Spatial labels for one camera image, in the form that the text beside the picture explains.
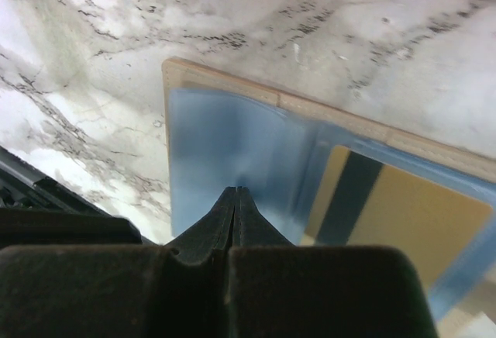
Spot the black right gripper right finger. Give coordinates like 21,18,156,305
228,188,437,337

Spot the black mounting rail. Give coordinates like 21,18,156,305
1,148,109,217

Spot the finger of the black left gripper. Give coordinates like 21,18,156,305
1,208,142,247

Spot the beige card holder wallet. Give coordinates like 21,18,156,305
162,58,495,337

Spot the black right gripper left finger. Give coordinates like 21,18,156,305
1,188,236,337

